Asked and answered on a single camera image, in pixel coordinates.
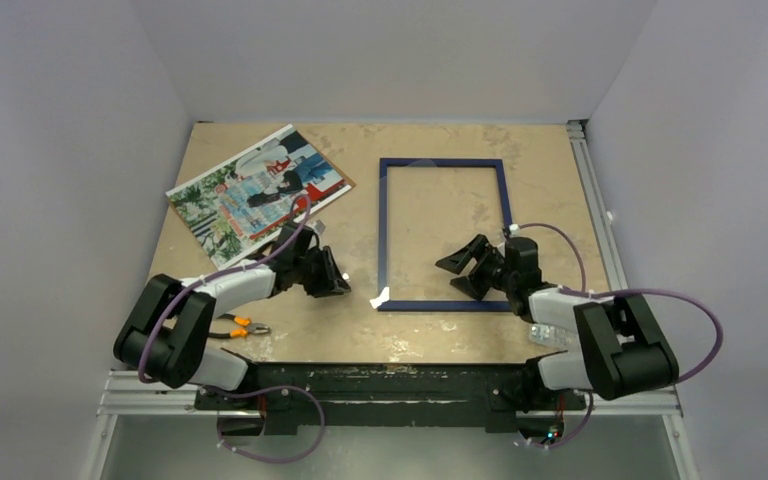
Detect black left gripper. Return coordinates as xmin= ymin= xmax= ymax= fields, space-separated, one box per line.
xmin=293 ymin=246 xmax=349 ymax=298

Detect colourful printed photo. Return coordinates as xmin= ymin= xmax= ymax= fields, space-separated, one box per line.
xmin=166 ymin=124 xmax=353 ymax=270

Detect blue wooden picture frame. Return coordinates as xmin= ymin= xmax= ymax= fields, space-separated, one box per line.
xmin=371 ymin=157 xmax=513 ymax=313

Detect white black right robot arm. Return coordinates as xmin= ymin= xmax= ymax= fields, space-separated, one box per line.
xmin=435 ymin=235 xmax=679 ymax=407

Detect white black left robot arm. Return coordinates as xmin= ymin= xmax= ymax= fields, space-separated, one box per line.
xmin=113 ymin=223 xmax=351 ymax=409

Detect clear plastic parts box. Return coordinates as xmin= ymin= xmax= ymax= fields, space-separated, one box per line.
xmin=529 ymin=323 xmax=579 ymax=350

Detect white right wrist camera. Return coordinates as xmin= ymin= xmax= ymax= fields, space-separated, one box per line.
xmin=502 ymin=223 xmax=520 ymax=240

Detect orange handled pliers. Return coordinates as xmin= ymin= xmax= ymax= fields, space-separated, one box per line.
xmin=208 ymin=314 xmax=272 ymax=340

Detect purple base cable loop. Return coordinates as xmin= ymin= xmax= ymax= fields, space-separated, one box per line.
xmin=216 ymin=384 xmax=329 ymax=465

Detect aluminium side rail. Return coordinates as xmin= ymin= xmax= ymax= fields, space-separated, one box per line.
xmin=566 ymin=121 xmax=700 ymax=479

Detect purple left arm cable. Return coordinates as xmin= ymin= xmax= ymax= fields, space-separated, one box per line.
xmin=135 ymin=193 xmax=312 ymax=386

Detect aluminium front rail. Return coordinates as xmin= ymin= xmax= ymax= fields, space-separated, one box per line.
xmin=95 ymin=371 xmax=682 ymax=416

